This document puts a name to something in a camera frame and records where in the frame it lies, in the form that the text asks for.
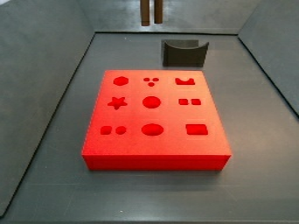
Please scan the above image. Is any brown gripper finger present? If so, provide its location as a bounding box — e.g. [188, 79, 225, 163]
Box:
[140, 0, 149, 26]
[153, 0, 164, 24]

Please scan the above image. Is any dark grey curved block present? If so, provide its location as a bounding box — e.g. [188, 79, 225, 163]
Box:
[161, 39, 209, 67]

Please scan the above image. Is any red shape sorter block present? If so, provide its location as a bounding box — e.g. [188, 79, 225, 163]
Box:
[81, 70, 230, 171]

